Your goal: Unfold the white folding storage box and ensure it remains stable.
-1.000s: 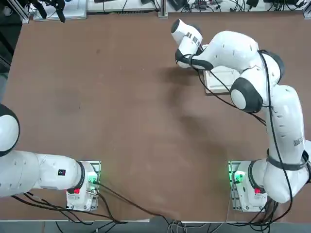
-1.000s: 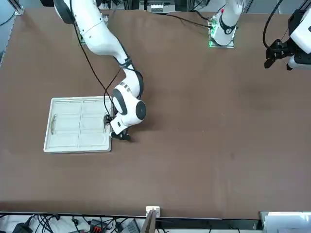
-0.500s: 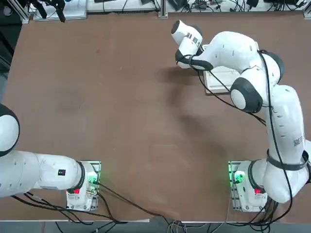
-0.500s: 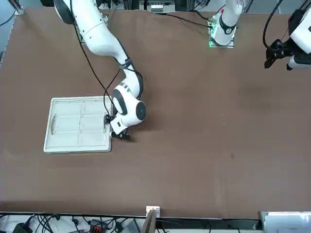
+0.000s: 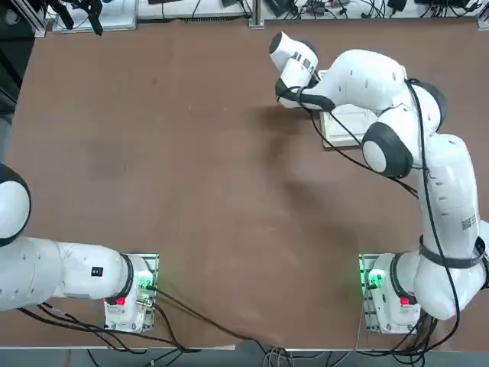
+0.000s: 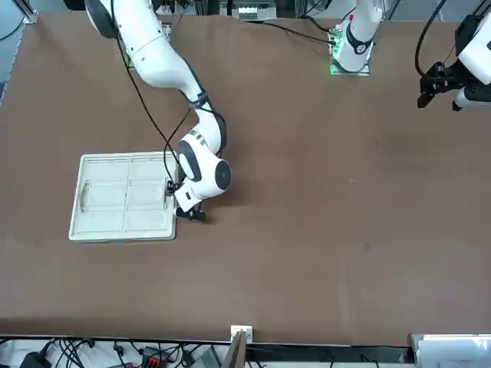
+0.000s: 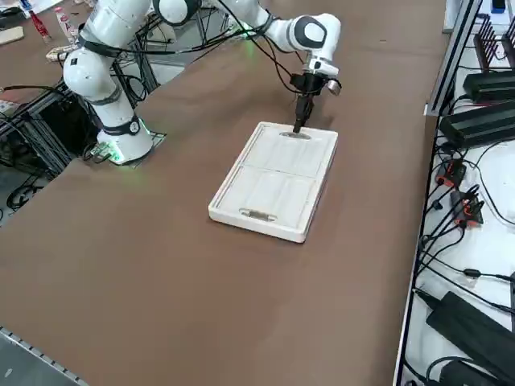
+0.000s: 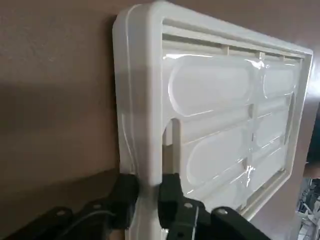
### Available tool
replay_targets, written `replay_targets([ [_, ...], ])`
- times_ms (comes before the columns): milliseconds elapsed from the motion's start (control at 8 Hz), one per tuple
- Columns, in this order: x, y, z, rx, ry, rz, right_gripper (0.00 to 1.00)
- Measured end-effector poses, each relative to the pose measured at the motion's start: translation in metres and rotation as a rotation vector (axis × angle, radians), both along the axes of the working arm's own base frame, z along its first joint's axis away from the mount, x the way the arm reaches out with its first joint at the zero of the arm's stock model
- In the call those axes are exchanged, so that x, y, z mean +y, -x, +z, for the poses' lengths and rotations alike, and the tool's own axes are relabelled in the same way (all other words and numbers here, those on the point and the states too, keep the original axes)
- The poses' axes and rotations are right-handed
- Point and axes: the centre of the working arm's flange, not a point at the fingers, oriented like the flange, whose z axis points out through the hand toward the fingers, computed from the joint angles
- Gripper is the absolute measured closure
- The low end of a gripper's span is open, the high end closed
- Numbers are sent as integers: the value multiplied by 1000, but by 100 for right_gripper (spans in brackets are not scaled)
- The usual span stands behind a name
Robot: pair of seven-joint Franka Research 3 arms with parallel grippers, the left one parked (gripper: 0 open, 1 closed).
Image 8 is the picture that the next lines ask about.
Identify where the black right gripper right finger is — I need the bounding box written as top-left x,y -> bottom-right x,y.
156,172 -> 266,240

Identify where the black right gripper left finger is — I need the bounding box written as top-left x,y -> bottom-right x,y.
0,173 -> 140,240

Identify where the white folding storage box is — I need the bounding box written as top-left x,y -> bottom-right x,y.
111,0 -> 315,240

